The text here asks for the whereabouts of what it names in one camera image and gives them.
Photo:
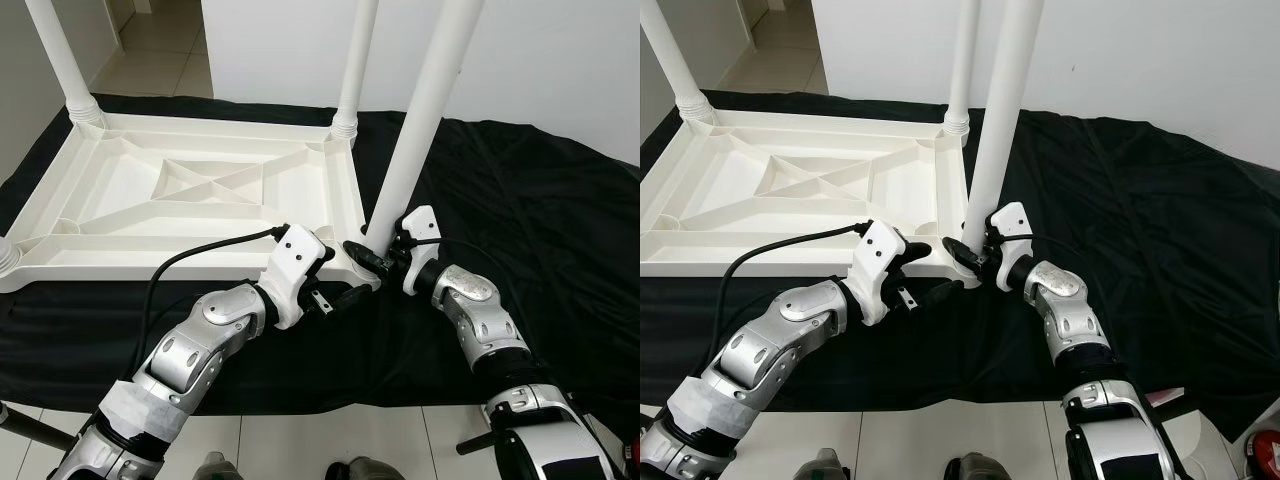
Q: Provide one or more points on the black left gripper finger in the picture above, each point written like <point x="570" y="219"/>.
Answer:
<point x="930" y="293"/>
<point x="327" y="255"/>
<point x="348" y="297"/>
<point x="912" y="253"/>

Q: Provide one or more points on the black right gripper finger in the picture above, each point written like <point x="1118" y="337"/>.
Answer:
<point x="960" y="254"/>
<point x="362" y="257"/>

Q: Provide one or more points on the white plastic table leg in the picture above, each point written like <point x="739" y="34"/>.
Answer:
<point x="60" y="60"/>
<point x="357" y="60"/>
<point x="425" y="100"/>
<point x="680" y="70"/>
<point x="8" y="255"/>
<point x="962" y="60"/>
<point x="1005" y="100"/>

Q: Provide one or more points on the cream plastic children table top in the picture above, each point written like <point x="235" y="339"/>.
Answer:
<point x="120" y="210"/>
<point x="740" y="200"/>

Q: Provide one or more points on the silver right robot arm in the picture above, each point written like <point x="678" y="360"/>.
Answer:
<point x="480" y="320"/>
<point x="1070" y="315"/>

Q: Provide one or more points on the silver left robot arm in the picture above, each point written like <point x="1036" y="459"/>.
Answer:
<point x="190" y="345"/>
<point x="760" y="345"/>

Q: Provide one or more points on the black tablecloth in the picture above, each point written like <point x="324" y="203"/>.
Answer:
<point x="560" y="250"/>
<point x="1170" y="250"/>

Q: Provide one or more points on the grey robot right foot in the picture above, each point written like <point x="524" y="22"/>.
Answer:
<point x="978" y="469"/>
<point x="365" y="470"/>

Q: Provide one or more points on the grey robot foot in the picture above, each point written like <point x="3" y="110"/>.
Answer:
<point x="978" y="469"/>
<point x="212" y="468"/>
<point x="825" y="466"/>
<point x="365" y="470"/>

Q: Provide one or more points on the black metal table leg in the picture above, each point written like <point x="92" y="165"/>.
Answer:
<point x="472" y="442"/>

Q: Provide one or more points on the grey robot left foot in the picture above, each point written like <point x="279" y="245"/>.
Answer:
<point x="825" y="466"/>
<point x="212" y="468"/>

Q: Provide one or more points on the pink cloth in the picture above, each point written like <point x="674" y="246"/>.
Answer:
<point x="1165" y="394"/>

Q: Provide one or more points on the white standing fan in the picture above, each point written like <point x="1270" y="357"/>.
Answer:
<point x="1198" y="438"/>

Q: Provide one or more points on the black rod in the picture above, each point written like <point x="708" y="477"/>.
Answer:
<point x="35" y="428"/>

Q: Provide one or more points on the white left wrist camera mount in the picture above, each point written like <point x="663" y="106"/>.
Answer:
<point x="295" y="260"/>
<point x="875" y="255"/>

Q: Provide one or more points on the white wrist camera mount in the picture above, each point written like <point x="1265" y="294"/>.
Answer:
<point x="1012" y="222"/>
<point x="420" y="225"/>
<point x="875" y="255"/>
<point x="295" y="260"/>

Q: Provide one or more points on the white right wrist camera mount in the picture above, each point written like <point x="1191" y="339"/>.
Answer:
<point x="420" y="225"/>
<point x="1012" y="222"/>

